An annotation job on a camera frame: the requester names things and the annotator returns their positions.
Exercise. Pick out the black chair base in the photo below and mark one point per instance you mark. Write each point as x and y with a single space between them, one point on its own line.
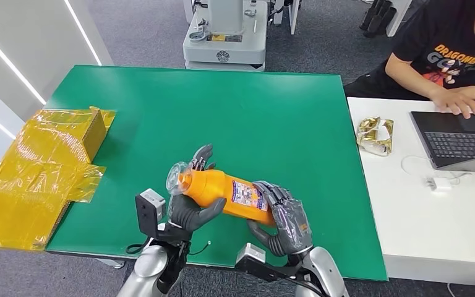
379 18

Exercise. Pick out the orange detergent bottle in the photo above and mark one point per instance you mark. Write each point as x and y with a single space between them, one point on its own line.
217 188

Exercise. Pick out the person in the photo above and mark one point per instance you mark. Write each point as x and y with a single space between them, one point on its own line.
442 49

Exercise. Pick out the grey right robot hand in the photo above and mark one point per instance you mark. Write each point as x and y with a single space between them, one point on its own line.
290 225

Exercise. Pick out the person's hand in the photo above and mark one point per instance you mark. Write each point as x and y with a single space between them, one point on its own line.
456 102

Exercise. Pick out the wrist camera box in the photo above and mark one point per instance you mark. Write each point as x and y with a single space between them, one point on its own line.
149 209
252 254

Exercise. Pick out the crumpled gold wrapper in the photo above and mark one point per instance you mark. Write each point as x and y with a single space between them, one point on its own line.
374 137

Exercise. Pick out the white furniture leg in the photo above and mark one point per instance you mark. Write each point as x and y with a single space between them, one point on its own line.
293 14

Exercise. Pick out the white robot base machine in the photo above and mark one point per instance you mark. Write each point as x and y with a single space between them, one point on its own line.
224 43

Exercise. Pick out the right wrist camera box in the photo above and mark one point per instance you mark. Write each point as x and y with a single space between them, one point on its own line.
252 254

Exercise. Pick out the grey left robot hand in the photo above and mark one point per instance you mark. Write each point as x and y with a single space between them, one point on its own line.
188 217

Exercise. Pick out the white charger adapter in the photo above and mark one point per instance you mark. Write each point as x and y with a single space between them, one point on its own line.
439 183

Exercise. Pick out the dark grey laptop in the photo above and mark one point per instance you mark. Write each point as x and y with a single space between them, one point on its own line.
461 143

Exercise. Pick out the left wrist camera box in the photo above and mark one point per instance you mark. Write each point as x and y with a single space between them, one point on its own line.
149 209

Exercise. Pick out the yellow film-wrapped cardboard box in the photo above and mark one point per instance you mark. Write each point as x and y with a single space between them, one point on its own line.
36 176

